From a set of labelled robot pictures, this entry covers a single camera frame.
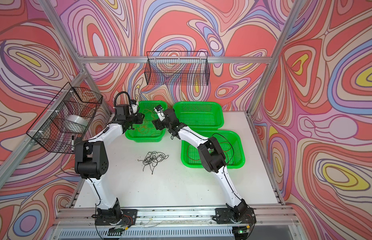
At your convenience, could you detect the left green basket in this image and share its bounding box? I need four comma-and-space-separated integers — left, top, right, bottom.
125, 101, 167, 143

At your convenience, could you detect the black cable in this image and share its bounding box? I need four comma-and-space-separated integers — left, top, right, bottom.
137, 150, 170, 175

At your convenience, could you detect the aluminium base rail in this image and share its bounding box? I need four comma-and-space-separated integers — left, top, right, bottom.
53, 205, 301, 229

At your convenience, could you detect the rear black wire basket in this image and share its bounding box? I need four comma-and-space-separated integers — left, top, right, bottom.
144, 51, 210, 86

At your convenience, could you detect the black marker pen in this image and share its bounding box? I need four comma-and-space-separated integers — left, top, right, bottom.
71, 135, 75, 153

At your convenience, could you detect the orange cable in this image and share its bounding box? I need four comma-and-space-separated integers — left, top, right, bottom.
134, 109, 158, 136

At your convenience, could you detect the black wire basket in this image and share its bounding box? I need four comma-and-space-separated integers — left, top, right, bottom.
144, 51, 210, 86
26, 83, 103, 153

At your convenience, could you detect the green basket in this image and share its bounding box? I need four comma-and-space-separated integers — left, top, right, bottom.
180, 130, 246, 169
125, 101, 167, 143
173, 102, 225, 130

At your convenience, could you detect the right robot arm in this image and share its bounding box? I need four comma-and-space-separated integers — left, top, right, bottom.
152, 105, 257, 228

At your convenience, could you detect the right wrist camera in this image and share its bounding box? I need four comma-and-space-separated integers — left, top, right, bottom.
154, 105, 165, 121

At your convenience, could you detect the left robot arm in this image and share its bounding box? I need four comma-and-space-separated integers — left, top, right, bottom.
73, 91, 144, 226

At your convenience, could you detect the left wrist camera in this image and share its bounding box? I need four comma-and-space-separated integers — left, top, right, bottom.
129, 101, 139, 115

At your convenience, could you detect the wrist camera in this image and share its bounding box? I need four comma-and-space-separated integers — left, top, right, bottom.
154, 105, 165, 121
129, 101, 139, 115

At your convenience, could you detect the front green basket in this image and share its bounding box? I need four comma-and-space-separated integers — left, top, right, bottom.
180, 130, 246, 169

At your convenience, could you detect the left black wire basket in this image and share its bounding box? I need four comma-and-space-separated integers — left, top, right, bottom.
26, 83, 103, 153

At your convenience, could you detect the rear right green basket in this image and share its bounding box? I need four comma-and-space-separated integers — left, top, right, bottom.
173, 102, 225, 130

